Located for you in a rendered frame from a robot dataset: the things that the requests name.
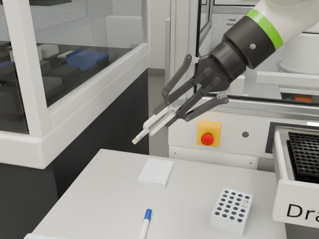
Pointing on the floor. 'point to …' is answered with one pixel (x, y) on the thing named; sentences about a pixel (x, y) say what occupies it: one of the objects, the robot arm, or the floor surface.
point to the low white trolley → (158, 201)
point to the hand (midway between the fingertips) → (159, 119)
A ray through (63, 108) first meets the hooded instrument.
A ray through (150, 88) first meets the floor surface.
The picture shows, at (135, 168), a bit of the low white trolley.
